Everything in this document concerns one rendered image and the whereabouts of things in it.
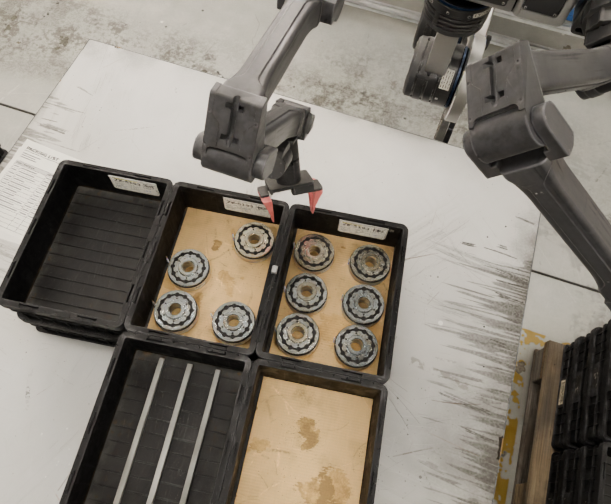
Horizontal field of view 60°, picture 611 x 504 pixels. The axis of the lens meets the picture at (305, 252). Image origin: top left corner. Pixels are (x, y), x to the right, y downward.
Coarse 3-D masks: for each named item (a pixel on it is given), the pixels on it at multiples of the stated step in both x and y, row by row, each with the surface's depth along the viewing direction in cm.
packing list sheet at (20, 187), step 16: (32, 144) 165; (16, 160) 162; (32, 160) 163; (48, 160) 163; (80, 160) 163; (0, 176) 160; (16, 176) 160; (32, 176) 160; (48, 176) 160; (0, 192) 157; (16, 192) 158; (32, 192) 158; (0, 208) 155; (16, 208) 155; (32, 208) 156; (0, 224) 153; (16, 224) 153; (16, 240) 151
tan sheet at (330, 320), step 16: (336, 240) 141; (352, 240) 141; (336, 256) 139; (288, 272) 136; (336, 272) 137; (336, 288) 135; (384, 288) 136; (336, 304) 133; (320, 320) 131; (336, 320) 131; (320, 336) 129; (272, 352) 127; (320, 352) 128; (368, 368) 127
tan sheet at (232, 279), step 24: (192, 216) 142; (216, 216) 142; (192, 240) 139; (216, 240) 139; (216, 264) 136; (240, 264) 137; (264, 264) 137; (168, 288) 133; (216, 288) 134; (240, 288) 134; (192, 336) 128
